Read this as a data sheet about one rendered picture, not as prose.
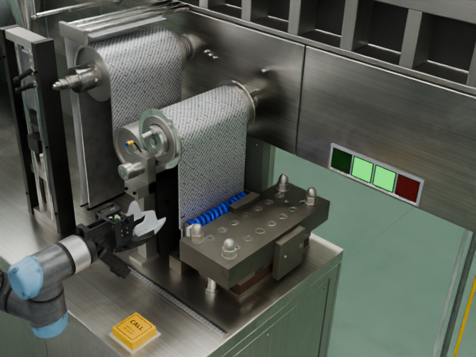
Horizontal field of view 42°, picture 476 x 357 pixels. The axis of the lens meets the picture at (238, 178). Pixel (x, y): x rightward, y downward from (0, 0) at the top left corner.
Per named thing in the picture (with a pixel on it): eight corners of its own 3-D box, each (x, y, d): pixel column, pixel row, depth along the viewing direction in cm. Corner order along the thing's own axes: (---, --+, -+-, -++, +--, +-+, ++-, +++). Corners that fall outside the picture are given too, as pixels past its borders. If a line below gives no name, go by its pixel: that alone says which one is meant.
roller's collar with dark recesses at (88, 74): (67, 88, 153) (64, 64, 150) (88, 83, 157) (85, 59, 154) (83, 96, 150) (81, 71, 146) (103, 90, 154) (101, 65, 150)
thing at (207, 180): (178, 229, 152) (178, 163, 143) (241, 193, 167) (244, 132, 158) (180, 229, 152) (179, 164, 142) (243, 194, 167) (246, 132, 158)
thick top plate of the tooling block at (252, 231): (179, 259, 150) (179, 239, 147) (281, 197, 176) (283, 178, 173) (227, 290, 141) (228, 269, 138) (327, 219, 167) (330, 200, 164)
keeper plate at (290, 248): (271, 277, 155) (274, 241, 149) (295, 259, 161) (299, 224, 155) (279, 281, 153) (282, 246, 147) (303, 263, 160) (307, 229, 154)
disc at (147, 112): (139, 156, 151) (137, 100, 144) (141, 155, 151) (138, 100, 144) (180, 178, 143) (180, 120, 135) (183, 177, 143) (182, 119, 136)
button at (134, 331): (112, 335, 137) (111, 326, 136) (136, 319, 141) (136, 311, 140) (132, 351, 133) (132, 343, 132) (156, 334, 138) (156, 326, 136)
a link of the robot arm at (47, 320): (35, 306, 136) (28, 267, 130) (77, 321, 132) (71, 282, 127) (10, 329, 130) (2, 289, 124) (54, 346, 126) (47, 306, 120)
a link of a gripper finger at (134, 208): (152, 194, 142) (125, 212, 135) (154, 216, 145) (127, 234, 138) (142, 190, 144) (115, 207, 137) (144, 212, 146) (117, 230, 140)
